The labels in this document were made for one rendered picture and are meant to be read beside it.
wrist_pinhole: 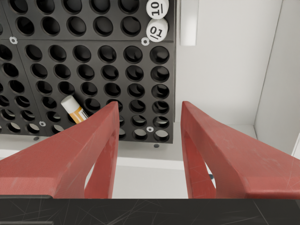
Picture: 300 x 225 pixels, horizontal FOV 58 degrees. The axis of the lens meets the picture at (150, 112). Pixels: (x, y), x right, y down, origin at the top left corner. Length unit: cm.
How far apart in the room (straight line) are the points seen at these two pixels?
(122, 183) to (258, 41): 35
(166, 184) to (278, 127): 29
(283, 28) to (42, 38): 18
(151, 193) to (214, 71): 31
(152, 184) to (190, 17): 33
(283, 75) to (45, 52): 17
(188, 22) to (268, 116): 11
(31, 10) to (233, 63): 17
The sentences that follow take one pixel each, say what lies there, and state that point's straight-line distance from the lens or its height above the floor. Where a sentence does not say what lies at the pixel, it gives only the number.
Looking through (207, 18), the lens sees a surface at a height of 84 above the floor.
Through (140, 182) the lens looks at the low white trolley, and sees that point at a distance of 49.
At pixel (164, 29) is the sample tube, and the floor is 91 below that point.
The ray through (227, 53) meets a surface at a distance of 25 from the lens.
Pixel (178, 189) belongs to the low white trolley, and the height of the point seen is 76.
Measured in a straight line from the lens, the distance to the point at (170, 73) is 19.
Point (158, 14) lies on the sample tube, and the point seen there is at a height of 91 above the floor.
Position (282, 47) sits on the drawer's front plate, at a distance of 24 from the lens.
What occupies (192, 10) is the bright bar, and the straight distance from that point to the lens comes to 23.
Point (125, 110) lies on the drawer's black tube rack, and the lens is 21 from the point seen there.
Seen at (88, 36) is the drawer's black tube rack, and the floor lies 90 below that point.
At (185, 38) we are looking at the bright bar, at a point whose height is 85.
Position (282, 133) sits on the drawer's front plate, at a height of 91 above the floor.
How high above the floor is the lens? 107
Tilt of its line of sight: 53 degrees down
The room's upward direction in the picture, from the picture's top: 167 degrees counter-clockwise
